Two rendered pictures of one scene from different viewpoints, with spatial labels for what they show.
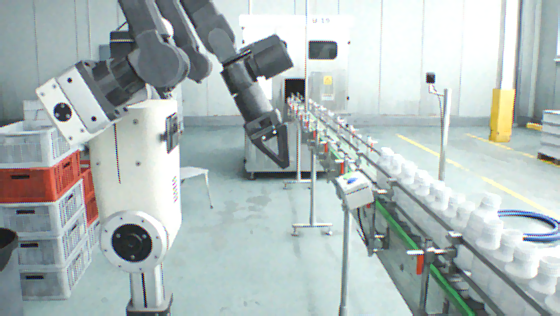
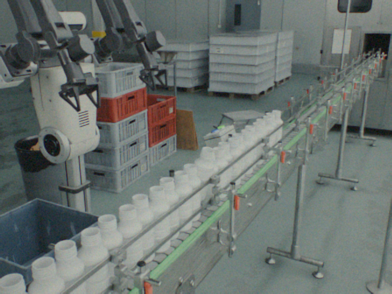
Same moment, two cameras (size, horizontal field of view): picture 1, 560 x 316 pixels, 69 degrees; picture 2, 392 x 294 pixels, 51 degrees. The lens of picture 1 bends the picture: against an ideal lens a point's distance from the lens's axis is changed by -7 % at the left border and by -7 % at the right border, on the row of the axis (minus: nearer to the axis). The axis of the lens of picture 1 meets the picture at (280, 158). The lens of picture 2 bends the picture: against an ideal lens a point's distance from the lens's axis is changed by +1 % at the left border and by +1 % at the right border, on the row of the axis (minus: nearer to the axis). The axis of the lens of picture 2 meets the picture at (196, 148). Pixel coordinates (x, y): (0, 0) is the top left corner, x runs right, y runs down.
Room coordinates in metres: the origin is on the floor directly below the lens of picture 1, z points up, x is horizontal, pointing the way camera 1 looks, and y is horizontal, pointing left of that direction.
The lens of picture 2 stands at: (-0.16, -0.98, 1.58)
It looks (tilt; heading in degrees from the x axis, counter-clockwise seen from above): 18 degrees down; 31
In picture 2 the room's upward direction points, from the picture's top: straight up
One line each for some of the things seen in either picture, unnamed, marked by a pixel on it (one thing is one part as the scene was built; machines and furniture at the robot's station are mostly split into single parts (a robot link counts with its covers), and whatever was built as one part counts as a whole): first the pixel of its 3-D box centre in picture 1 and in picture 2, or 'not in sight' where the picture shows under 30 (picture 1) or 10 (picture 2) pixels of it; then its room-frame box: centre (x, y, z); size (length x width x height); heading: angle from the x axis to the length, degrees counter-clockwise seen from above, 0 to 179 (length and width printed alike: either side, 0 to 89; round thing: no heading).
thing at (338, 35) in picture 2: (263, 86); (341, 41); (5.48, 0.21, 1.22); 0.23 x 0.03 x 0.32; 93
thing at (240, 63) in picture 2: not in sight; (242, 63); (7.51, 2.49, 0.59); 1.24 x 1.03 x 1.17; 5
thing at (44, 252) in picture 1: (47, 236); (115, 147); (2.68, 1.62, 0.33); 0.61 x 0.41 x 0.22; 9
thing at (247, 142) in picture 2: (418, 199); (245, 151); (1.17, -0.40, 1.08); 0.06 x 0.06 x 0.17
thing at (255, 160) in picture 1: (292, 96); (381, 51); (6.27, -0.17, 1.05); 1.60 x 1.40 x 2.10; 3
